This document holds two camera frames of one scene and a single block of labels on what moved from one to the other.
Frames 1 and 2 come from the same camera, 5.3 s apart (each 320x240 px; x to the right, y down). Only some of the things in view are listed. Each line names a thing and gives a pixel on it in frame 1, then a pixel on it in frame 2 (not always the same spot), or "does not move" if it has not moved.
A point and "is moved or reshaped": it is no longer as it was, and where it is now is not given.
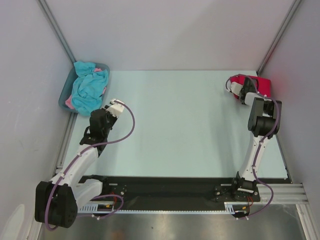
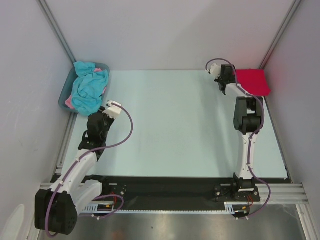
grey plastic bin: x=67 y=90 does not move
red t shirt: x=264 y=85 is moved or reshaped
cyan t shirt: x=88 y=87 does not move
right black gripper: x=249 y=85 → x=223 y=80
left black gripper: x=114 y=118 does not move
